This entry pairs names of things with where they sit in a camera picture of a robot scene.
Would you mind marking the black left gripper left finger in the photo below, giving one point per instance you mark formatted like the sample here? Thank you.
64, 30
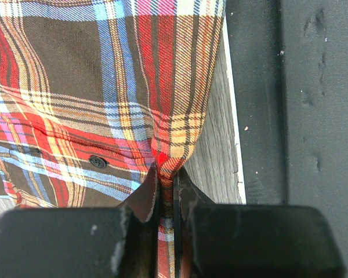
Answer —
84, 242

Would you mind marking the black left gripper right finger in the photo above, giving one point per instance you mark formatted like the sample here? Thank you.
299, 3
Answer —
240, 240

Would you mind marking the brown red plaid shirt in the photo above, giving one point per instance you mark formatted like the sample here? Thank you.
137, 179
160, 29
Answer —
92, 93

